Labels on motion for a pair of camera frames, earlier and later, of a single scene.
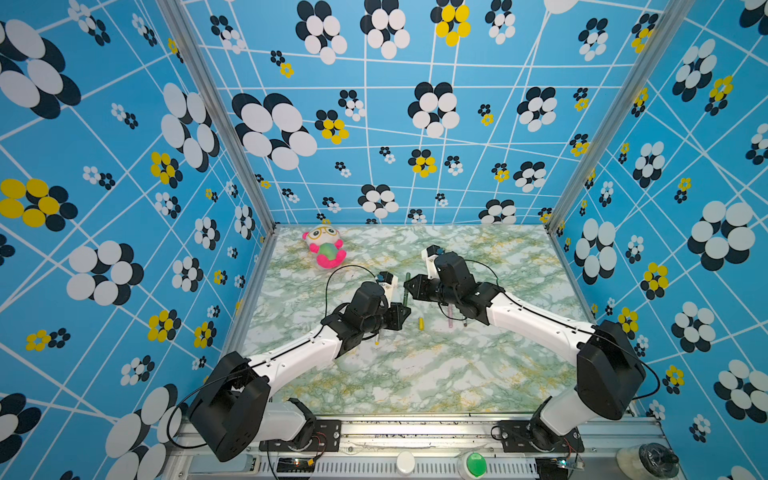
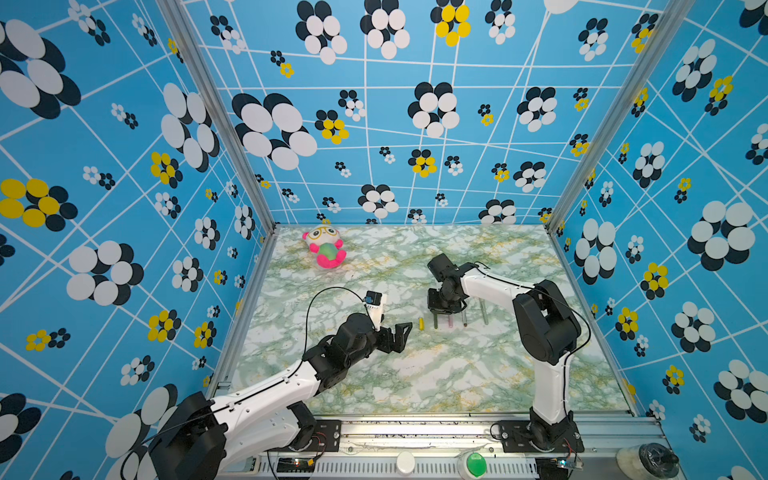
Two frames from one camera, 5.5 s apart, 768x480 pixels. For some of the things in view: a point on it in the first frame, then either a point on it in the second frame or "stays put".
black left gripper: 396,312 to 400,339
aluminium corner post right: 670,21 stays put
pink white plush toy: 325,240 stays put
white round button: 405,462 stays put
